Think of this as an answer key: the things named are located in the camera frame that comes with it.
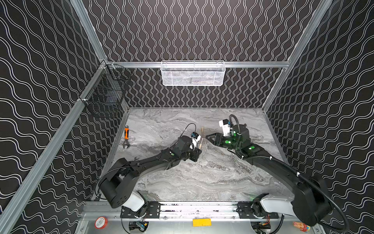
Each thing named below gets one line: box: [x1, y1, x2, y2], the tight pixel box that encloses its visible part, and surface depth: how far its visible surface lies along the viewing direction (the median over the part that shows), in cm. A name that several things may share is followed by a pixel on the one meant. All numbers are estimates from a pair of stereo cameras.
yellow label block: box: [192, 218, 212, 227], surface depth 72 cm
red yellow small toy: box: [292, 221, 311, 233], surface depth 69 cm
